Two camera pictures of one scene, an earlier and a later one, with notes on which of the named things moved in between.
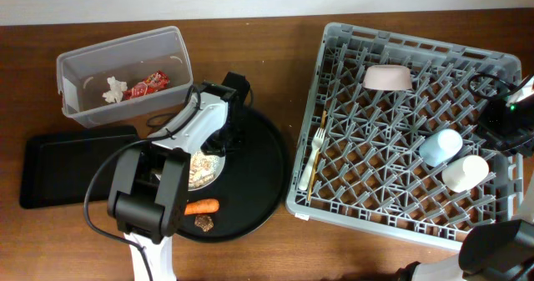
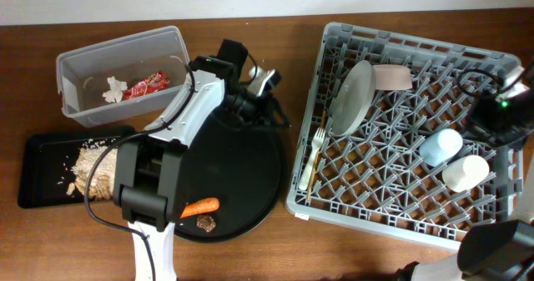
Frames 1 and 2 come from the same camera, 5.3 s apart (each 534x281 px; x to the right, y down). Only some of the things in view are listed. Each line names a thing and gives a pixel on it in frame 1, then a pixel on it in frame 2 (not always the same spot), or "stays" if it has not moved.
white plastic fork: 317,141 stays
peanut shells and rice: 202,169 -> 103,176
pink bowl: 388,77 stays
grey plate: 193,143 -> 354,98
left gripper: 241,143 -> 268,113
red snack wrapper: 155,81 stays
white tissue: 117,88 stays
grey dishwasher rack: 390,139 stays
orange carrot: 202,206 stays
